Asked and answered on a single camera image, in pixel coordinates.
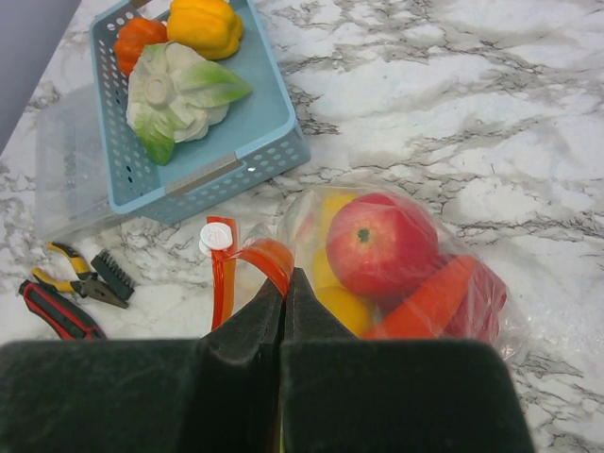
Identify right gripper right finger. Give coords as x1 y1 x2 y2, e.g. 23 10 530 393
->
280 269 534 452

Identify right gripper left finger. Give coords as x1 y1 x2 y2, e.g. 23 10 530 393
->
1 282 285 452

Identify orange carrot toy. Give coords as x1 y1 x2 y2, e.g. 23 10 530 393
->
363 255 478 340

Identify clear zip top bag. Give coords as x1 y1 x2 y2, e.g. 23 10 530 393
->
198 184 528 358

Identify red apple toy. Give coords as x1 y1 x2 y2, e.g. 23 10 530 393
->
326 193 439 298

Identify red bell pepper toy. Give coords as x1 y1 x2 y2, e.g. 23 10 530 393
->
429 255 507 343

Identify round yellow lemon toy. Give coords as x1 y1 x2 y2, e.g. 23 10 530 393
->
315 286 374 337

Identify red utility knife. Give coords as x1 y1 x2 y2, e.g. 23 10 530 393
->
19 279 107 340

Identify black comb piece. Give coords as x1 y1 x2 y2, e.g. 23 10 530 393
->
91 249 135 302

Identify clear plastic screw box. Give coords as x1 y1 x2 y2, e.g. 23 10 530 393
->
34 85 121 242

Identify blue plastic basket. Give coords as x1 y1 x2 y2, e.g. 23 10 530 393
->
90 1 310 225

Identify white cauliflower toy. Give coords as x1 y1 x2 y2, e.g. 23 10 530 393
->
126 42 253 165

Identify yellow bell pepper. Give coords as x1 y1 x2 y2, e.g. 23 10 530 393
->
167 0 243 60

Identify orange pumpkin toy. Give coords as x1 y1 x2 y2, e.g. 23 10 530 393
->
113 17 168 77

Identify yellow handled pliers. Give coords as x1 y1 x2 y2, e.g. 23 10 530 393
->
31 242 129 309

